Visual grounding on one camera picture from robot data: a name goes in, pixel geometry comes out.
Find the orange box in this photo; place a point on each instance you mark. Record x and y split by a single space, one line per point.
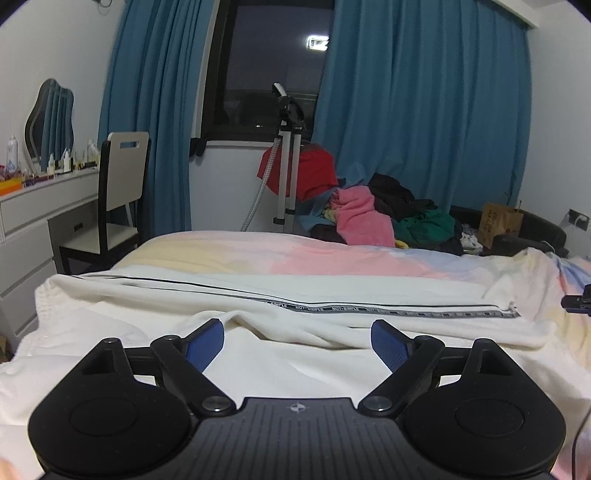
10 186

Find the row of cosmetic bottles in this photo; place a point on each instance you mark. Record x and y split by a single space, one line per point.
68 161

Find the garment steamer stand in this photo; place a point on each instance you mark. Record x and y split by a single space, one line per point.
288 108

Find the black framed window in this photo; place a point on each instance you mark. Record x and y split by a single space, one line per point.
258 69

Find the wide blue curtain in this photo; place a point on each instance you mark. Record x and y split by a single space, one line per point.
415 92

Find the black sofa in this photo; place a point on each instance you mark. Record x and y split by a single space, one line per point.
545 228

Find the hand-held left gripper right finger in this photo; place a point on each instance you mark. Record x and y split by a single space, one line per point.
388 344

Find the blue cloth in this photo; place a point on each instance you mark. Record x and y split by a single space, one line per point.
314 217

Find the red garment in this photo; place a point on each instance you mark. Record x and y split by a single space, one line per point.
314 170

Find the green garment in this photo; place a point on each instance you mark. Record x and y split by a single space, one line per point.
425 228

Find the white patterned cloth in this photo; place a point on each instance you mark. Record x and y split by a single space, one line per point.
471 240

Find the pink garment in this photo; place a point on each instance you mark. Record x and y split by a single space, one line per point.
364 221

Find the black garment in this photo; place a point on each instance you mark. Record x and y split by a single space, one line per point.
392 194

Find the wall socket with plug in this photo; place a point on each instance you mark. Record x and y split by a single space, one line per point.
579 219

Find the brown paper bag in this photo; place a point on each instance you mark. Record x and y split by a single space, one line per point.
501 224

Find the white pants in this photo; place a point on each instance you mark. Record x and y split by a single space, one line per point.
277 295

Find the wavy framed mirror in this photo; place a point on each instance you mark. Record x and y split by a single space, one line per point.
48 120

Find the white and black chair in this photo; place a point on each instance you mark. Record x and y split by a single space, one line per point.
122 175

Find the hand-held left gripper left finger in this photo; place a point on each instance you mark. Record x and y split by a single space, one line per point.
205 346

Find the narrow blue curtain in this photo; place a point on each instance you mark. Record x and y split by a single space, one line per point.
152 92

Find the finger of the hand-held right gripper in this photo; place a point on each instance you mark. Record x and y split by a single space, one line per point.
579 303

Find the white dressing table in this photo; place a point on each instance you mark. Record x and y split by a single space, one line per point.
27 212

